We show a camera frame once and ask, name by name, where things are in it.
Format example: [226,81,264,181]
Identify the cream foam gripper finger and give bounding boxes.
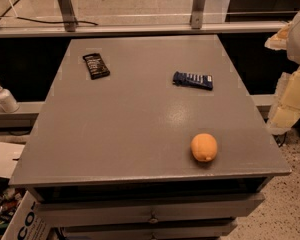
[266,66,300,135]
[264,22,292,50]

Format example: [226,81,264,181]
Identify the orange fruit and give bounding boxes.
[190,133,218,162]

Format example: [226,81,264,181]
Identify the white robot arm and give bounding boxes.
[265,11,300,135]

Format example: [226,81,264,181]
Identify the blue rxbar blueberry bar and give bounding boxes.
[173,71,213,91]

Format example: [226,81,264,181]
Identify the black rxbar chocolate bar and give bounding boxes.
[83,53,110,80]

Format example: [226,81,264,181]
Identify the grey drawer cabinet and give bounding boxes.
[11,35,290,240]

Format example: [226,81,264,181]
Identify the white pump lotion bottle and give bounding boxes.
[0,85,19,113]

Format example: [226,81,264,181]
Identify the white cardboard box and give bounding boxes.
[1,192,51,240]

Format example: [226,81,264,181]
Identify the black floor cable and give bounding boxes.
[16,16,99,27]

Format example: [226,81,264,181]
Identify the metal guard rail frame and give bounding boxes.
[0,0,300,38]

